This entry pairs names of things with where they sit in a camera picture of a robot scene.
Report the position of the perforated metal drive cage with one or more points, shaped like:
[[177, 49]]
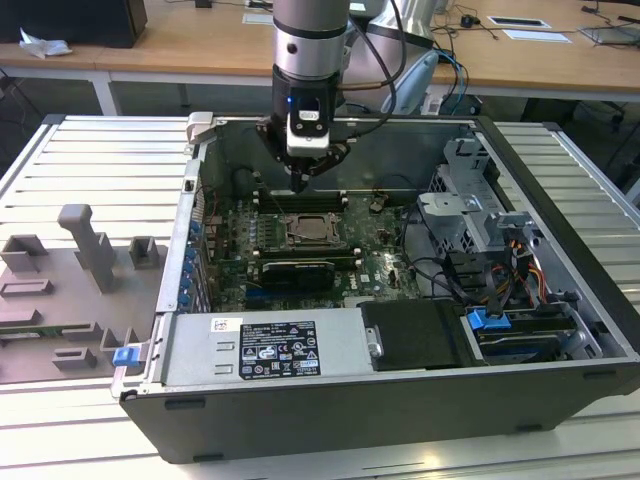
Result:
[[450, 220]]

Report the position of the black RAM slot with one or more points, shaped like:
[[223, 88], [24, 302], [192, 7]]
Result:
[[345, 254], [320, 193], [320, 208], [345, 262], [320, 203], [345, 258], [345, 250], [320, 198]]

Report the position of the black graphics card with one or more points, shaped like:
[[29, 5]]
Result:
[[295, 275]]

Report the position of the round coin cell battery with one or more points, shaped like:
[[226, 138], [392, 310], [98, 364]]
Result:
[[377, 204]]

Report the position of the blue expansion slot clip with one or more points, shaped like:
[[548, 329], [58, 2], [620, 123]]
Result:
[[185, 299], [187, 281], [192, 229], [189, 260]]

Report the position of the silver power supply unit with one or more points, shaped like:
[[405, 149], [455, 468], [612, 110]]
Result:
[[200, 350]]

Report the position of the silver green CPU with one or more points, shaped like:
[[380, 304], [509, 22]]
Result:
[[314, 227]]

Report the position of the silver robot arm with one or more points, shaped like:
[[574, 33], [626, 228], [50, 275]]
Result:
[[310, 45]]

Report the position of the hard disk in blue carrier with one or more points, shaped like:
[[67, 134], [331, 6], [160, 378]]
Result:
[[487, 320]]

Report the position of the CPU socket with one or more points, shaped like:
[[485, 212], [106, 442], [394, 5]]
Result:
[[288, 242]]

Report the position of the black PC case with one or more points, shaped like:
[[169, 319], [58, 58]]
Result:
[[350, 415]]

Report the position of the grey case latch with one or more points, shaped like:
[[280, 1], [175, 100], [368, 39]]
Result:
[[200, 127]]

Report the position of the white paper sheet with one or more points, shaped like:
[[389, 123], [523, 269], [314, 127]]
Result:
[[537, 36]]

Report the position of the grey parts rack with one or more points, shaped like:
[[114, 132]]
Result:
[[125, 300]]

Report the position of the blue case latch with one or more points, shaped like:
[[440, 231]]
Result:
[[125, 357]]

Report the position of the pale blue teach pendant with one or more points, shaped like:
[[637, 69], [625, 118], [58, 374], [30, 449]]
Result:
[[417, 75]]

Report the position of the crumpled white paper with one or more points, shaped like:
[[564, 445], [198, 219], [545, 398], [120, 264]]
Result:
[[45, 45]]

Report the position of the green RAM stick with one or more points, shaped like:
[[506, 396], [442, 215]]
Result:
[[30, 331]]

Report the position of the clear glass tray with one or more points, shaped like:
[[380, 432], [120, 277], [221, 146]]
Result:
[[610, 35]]

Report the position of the black plastic shroud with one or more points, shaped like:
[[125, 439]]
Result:
[[410, 335]]

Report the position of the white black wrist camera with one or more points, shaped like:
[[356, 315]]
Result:
[[307, 142]]

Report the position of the wooden desk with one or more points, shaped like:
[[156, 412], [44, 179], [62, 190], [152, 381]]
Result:
[[200, 45]]

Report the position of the green motherboard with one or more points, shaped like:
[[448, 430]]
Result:
[[370, 280]]

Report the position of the black box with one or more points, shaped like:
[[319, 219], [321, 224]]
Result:
[[75, 20]]

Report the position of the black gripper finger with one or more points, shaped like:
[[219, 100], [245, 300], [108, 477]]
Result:
[[272, 142], [335, 156]]

